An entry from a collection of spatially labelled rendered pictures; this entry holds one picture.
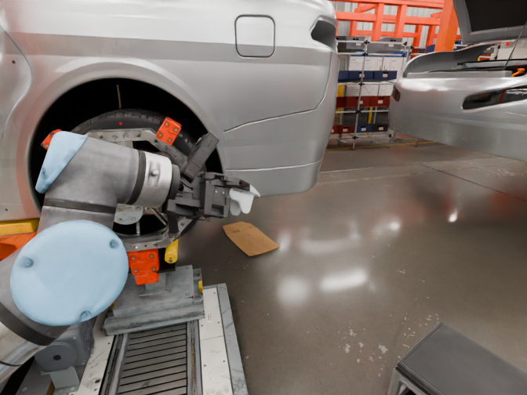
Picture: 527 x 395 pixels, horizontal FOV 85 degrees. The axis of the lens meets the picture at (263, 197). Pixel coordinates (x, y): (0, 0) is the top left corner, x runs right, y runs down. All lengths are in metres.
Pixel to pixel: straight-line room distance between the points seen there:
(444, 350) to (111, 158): 1.32
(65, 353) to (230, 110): 1.18
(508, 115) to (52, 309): 2.68
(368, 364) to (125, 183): 1.50
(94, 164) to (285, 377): 1.36
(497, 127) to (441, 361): 1.83
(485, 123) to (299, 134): 1.65
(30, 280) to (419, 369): 1.23
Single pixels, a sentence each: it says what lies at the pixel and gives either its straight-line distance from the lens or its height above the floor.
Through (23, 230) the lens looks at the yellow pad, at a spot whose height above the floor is 0.70.
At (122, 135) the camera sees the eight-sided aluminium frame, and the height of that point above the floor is 1.10.
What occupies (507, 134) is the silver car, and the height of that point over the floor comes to 0.94.
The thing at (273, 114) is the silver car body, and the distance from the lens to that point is 1.39.
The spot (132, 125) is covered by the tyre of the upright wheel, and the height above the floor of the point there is 1.13.
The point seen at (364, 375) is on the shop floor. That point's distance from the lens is 1.68.
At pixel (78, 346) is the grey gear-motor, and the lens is 1.46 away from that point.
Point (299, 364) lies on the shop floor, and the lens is 1.66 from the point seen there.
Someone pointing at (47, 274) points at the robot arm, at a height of 1.15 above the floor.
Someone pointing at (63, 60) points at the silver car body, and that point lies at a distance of 1.39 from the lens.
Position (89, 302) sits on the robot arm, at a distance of 0.32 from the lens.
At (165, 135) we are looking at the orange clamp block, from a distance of 1.25.
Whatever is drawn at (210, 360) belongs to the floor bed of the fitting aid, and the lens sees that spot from 1.58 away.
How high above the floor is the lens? 1.31
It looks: 22 degrees down
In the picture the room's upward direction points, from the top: straight up
